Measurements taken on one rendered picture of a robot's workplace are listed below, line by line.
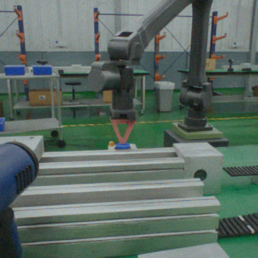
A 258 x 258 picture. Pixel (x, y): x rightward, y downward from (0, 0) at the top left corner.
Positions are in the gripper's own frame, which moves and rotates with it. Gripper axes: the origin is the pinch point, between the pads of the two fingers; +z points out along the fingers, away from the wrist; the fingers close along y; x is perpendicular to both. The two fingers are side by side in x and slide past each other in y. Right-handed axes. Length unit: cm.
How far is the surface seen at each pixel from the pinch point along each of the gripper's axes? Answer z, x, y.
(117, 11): -136, 57, -723
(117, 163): -0.1, -2.9, 17.7
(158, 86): 32, 113, -466
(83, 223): 2.7, -9.6, 35.9
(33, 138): -4.0, -21.8, 9.7
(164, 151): -0.1, 9.4, 10.5
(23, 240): 4.3, -18.6, 36.9
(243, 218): 7.2, 20.3, 30.2
